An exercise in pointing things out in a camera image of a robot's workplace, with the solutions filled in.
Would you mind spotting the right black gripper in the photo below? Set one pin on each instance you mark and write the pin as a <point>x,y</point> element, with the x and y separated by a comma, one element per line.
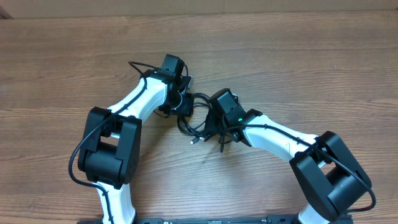
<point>211,127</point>

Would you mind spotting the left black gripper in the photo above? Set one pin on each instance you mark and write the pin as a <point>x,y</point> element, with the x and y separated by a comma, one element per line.
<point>187,109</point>

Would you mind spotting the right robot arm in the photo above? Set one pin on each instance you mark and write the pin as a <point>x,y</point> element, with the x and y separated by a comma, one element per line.
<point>330,177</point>

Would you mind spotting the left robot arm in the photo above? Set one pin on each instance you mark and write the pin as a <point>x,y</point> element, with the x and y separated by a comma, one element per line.
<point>109,152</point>

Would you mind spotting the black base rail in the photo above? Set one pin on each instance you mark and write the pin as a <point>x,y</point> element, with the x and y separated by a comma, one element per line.
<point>270,219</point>

